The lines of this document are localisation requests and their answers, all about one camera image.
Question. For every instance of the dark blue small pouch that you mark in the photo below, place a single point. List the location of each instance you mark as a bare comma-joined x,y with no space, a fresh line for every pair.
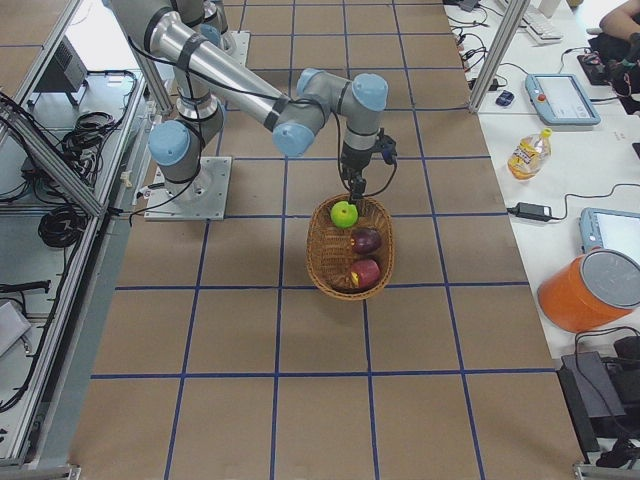
505,99

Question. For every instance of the teach pendant tablet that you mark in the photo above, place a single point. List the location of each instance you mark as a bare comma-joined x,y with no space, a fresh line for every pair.
560,100

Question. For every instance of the aluminium frame post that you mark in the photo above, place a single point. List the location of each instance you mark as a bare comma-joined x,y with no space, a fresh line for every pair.
501,42

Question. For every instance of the orange object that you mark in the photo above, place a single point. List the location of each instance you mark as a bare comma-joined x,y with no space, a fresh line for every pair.
595,289

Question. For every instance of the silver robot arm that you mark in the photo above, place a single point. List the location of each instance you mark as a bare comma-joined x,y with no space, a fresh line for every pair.
190,36

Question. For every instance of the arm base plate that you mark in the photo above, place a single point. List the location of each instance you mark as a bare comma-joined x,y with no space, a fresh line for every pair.
205,198
236,45

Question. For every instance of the black power adapter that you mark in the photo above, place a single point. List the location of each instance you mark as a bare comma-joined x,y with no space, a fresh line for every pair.
531,211

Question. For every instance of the green apple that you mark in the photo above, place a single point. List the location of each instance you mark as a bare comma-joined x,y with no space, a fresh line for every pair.
344,214

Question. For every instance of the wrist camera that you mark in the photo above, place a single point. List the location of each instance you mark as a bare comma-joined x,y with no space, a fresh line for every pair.
386,146

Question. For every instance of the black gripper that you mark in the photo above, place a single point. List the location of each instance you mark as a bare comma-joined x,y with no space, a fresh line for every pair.
353,162

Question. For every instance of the dark red apple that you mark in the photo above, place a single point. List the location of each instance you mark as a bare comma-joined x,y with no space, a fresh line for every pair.
365,240

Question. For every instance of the wicker basket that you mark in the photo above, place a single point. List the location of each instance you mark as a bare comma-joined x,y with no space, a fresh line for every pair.
329,255

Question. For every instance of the right side frame post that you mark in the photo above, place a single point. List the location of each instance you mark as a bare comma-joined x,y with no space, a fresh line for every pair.
155,85

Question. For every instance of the orange juice bottle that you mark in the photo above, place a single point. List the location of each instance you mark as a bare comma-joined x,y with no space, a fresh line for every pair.
530,154

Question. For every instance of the red striped apple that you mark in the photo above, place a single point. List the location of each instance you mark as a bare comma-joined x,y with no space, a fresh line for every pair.
364,273

